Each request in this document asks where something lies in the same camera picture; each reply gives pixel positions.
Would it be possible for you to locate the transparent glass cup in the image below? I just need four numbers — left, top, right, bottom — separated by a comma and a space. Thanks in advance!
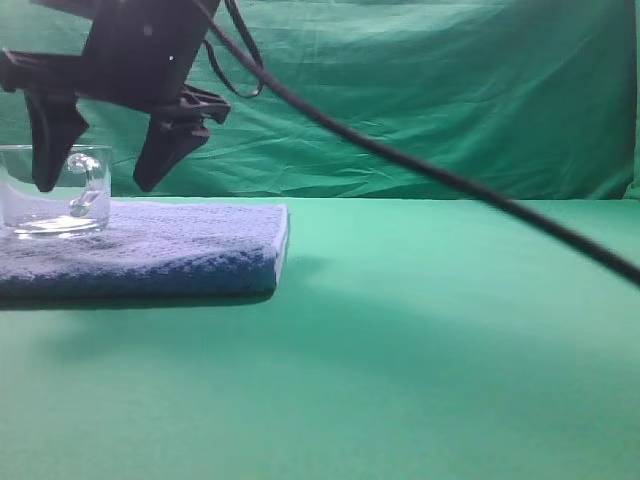
1, 145, 112, 238

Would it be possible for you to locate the thick black cable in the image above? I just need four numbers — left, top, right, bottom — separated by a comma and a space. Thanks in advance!
192, 0, 640, 290

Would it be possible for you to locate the green backdrop cloth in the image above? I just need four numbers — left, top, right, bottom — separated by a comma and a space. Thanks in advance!
0, 0, 640, 201

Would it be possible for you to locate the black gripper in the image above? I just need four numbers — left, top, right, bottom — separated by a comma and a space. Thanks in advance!
1, 1, 231, 193

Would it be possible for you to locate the folded blue towel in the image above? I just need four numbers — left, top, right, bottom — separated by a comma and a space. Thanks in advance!
1, 201, 289, 300

